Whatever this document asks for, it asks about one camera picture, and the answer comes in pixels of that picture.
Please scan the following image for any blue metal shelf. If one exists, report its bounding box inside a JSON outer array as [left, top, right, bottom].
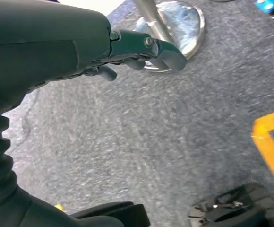
[[254, 0, 274, 20]]

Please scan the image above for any black robot foot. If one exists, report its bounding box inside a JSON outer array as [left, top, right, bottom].
[[189, 183, 274, 227], [70, 202, 151, 227]]

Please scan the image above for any chrome stanchion post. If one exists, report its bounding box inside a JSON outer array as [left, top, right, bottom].
[[132, 0, 205, 73]]

